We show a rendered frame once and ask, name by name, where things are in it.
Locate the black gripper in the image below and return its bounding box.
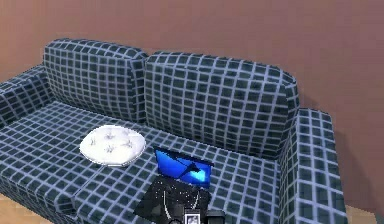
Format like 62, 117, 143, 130
162, 189, 202, 224

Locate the dark blue checked sofa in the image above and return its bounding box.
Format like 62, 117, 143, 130
0, 37, 350, 224

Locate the black laptop with blue screen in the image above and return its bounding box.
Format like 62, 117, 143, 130
132, 146, 215, 224

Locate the white round cushion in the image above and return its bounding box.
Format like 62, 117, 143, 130
79, 124, 147, 167

